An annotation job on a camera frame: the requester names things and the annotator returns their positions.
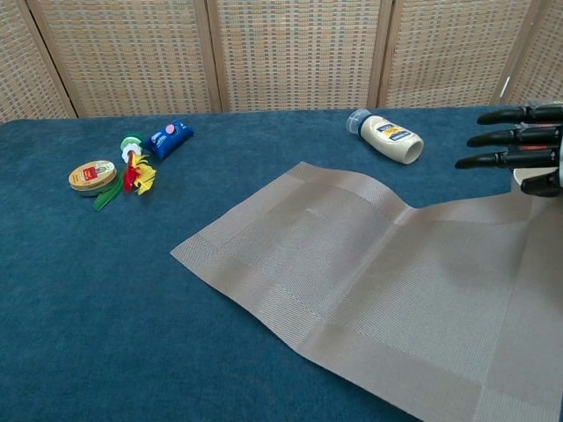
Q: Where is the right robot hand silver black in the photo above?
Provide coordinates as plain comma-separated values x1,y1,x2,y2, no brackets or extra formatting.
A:
454,103,563,198

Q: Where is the white bowl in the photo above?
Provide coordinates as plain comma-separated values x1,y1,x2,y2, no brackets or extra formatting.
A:
511,168,537,195

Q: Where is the grey woven placemat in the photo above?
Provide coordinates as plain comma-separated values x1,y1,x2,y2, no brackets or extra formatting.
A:
169,160,563,422

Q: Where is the mayonnaise squeeze bottle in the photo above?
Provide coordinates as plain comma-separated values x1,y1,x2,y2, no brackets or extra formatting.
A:
346,108,425,166

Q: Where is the bamboo folding screen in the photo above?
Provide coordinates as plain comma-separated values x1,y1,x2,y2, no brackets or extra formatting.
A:
0,0,563,124

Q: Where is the blue snack packet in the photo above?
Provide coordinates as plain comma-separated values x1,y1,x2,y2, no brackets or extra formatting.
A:
143,119,195,162

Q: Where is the colourful feather shuttlecock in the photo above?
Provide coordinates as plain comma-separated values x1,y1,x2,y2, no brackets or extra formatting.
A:
92,133,157,212

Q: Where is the blue carpet table cover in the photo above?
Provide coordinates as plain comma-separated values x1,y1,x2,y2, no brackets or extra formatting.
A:
0,104,563,422

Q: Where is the round yellow tin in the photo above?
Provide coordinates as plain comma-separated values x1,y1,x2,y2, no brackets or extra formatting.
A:
68,159,118,198

